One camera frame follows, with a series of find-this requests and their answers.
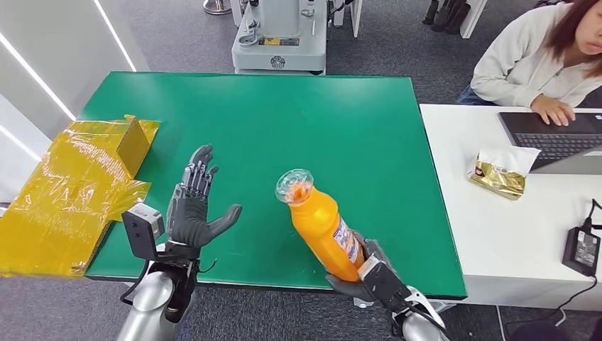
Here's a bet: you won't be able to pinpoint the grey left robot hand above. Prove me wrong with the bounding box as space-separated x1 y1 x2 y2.
165 144 243 250

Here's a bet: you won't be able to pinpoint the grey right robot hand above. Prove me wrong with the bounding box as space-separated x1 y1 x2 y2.
325 230 392 302

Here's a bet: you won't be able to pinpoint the orange detergent bottle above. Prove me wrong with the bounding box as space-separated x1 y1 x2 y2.
275 168 366 283

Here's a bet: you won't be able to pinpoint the yellow taped cardboard box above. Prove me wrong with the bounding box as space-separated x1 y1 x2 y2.
0 114 161 278

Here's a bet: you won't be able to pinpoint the gold and white snack packet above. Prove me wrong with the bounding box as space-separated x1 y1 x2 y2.
466 146 542 202

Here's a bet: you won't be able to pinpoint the grey machine stand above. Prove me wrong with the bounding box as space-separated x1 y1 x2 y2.
230 0 363 76

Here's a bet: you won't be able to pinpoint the pole stand round metal base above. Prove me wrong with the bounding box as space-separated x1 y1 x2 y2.
203 0 233 16

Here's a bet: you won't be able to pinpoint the black power adapter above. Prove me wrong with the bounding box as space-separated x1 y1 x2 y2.
562 225 602 278

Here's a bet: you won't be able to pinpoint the dark grey laptop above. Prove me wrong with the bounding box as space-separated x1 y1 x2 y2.
497 110 602 176

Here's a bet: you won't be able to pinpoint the person's hand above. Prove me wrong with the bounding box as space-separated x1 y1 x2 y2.
530 93 578 127

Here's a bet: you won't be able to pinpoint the person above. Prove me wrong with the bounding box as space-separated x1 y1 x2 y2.
455 0 602 127

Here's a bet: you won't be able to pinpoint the black robot feet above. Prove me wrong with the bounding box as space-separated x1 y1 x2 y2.
422 0 471 36

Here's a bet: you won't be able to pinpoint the white furniture panel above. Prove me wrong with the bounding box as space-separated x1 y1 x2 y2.
459 0 488 40

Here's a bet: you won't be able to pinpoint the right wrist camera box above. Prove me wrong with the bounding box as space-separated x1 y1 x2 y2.
357 254 416 315

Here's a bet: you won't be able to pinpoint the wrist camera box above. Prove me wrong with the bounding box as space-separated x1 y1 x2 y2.
357 254 416 315
121 202 166 263

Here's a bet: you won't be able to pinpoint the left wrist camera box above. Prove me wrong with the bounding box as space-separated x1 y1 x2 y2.
121 202 166 263

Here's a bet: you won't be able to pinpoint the black mains power cable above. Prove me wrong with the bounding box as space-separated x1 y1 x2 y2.
502 275 599 331

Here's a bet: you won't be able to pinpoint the black laptop charger cable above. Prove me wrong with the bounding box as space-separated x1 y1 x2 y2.
582 198 602 232

